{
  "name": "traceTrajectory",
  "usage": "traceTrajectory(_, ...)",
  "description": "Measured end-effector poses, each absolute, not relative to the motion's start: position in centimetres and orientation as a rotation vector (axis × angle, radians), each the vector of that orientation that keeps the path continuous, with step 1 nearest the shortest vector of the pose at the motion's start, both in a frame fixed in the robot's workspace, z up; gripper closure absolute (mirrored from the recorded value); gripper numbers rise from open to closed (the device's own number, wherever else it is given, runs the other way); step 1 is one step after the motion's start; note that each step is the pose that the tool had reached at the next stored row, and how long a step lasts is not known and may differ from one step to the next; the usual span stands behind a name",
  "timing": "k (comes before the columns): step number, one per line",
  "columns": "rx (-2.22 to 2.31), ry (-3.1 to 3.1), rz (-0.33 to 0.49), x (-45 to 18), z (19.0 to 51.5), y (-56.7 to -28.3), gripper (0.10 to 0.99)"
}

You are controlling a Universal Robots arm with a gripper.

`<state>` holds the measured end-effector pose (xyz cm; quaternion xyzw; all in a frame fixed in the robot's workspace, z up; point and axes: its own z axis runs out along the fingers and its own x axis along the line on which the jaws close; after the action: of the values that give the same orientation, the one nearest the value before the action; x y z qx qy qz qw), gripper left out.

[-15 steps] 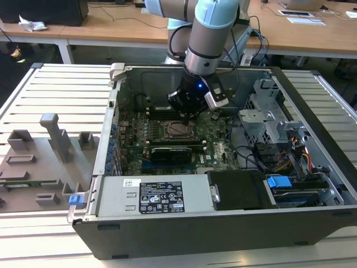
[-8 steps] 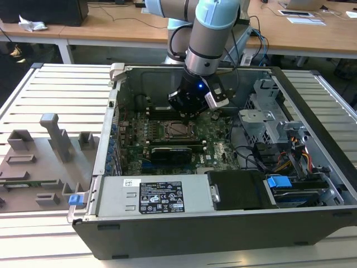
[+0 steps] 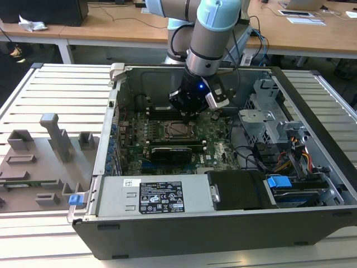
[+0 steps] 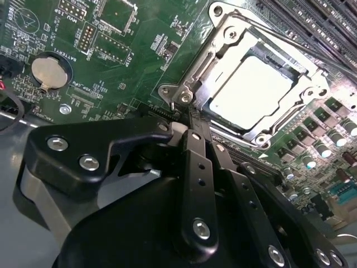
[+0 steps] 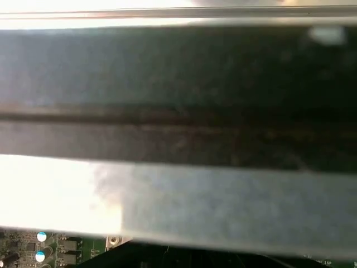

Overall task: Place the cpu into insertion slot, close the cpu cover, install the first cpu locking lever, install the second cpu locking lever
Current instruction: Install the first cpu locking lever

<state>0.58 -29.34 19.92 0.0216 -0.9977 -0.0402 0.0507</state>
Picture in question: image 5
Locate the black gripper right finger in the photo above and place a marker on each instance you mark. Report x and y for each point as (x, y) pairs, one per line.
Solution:
(228, 262)

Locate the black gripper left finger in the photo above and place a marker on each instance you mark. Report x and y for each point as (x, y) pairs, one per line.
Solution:
(131, 258)

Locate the green motherboard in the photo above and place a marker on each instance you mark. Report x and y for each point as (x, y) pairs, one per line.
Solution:
(92, 248)

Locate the grey square choke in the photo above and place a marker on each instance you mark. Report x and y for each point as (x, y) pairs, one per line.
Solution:
(67, 258)
(67, 245)

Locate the round blue-topped capacitor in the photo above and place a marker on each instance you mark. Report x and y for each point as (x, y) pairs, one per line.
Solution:
(41, 236)
(39, 256)

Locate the black open PC case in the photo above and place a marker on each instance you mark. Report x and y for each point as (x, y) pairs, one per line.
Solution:
(178, 69)

